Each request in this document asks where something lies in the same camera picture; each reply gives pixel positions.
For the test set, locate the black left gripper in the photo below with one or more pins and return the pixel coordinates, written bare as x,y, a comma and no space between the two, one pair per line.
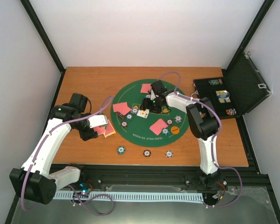
87,135

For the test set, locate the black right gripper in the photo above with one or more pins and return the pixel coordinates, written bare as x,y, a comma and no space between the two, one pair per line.
146,105

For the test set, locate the red card top seat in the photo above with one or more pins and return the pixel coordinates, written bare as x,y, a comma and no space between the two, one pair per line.
145,88

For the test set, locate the red card seat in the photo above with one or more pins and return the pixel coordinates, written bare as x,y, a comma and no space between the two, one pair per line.
161,121
124,109
145,88

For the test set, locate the orange big blind button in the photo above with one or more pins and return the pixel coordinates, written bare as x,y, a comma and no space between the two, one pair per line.
175,130

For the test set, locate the triangular all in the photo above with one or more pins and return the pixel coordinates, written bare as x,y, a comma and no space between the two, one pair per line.
120,114

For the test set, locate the green blue 50 chip stack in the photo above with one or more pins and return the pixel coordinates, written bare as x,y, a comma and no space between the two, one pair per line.
121,150

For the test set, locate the brown 100 chip stack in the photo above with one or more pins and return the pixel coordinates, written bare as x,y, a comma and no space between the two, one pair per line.
147,153

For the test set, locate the blue white chip stack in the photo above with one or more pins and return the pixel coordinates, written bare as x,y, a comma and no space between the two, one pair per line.
169,154

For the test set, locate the red backed card deck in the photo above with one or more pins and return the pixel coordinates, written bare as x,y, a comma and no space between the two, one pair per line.
99,130

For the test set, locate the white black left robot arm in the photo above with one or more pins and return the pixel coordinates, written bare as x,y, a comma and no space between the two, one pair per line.
33,181

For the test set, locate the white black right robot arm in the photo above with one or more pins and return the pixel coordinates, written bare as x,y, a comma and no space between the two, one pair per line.
203,122

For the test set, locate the yellow playing card box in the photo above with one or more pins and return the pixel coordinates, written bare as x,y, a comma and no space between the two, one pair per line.
109,130

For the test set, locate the round green poker mat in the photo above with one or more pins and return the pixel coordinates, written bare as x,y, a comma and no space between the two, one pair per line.
137,130

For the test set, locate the chips row in case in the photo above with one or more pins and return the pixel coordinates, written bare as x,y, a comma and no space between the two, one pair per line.
215,81

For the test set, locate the blue gold card deck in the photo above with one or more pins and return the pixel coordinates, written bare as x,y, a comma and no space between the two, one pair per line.
223,96

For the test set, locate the red white chips in case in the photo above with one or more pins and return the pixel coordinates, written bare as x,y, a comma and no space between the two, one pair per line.
231,112

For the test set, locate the black poker case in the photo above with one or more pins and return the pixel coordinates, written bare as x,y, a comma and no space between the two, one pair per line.
243,81

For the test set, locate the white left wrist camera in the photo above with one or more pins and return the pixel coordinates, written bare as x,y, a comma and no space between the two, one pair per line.
98,121

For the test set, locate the light blue cable duct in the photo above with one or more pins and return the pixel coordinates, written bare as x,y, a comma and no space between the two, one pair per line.
143,197

